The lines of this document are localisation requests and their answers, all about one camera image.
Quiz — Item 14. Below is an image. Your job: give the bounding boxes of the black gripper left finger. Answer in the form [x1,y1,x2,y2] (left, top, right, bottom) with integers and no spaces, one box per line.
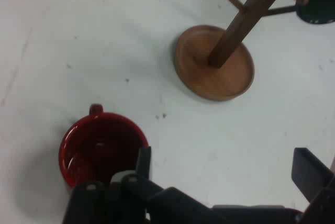
[61,145,164,224]

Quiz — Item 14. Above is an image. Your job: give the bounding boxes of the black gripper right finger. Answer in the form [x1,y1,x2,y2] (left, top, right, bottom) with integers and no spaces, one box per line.
[291,147,335,224]

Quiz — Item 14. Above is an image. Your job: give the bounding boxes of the red mug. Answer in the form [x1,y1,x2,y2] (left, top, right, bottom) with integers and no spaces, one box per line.
[59,103,150,189]

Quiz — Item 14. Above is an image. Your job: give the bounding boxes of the brown wooden mug tree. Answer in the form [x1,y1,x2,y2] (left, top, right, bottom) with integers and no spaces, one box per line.
[172,0,310,102]

